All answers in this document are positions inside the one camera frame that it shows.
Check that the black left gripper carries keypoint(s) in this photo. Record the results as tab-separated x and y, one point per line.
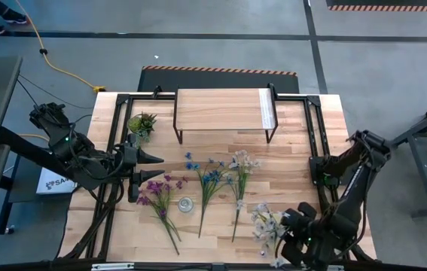
132	167

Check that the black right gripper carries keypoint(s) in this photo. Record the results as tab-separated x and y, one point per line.
307	244

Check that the purple artificial flower stem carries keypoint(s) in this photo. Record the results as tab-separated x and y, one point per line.
154	187

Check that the blue artificial flower stem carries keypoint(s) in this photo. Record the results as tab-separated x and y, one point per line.
192	166

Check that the white artificial flower stem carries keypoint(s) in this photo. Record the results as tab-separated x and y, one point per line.
241	160
267	226

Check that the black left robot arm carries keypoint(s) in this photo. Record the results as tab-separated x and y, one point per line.
81	158

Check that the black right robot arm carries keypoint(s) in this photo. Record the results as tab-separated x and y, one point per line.
352	188

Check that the green artificial succulent plant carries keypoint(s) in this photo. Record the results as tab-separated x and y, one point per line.
142	124

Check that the white printed box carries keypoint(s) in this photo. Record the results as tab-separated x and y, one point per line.
53	184

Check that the black hazard-striped floor mat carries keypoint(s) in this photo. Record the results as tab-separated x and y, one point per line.
386	3
217	81

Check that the black diagonal support beam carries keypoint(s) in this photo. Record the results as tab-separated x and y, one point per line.
21	145

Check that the dark grey metal stand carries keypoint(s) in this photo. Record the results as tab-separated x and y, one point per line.
424	150

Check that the blue desk base leg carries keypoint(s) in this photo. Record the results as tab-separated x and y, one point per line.
2	214

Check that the black aluminium rig frame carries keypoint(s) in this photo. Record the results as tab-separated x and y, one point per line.
122	99

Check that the wooden shelf with black frame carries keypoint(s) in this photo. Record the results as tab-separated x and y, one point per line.
220	109

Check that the silver metal bracket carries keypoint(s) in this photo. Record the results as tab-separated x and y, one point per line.
111	266

